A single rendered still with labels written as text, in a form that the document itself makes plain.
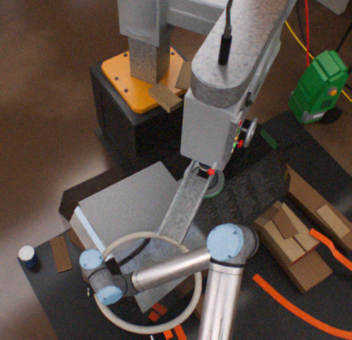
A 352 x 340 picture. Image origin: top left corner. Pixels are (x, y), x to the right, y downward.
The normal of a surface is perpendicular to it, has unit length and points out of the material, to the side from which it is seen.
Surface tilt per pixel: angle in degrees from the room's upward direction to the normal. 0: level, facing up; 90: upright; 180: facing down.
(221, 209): 45
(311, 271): 0
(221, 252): 36
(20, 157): 0
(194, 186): 16
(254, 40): 0
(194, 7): 90
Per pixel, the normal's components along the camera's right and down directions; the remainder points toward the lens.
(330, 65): -0.50, -0.31
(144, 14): -0.13, 0.83
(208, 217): 0.44, 0.10
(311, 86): -0.89, 0.07
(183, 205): -0.09, -0.32
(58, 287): 0.03, -0.54
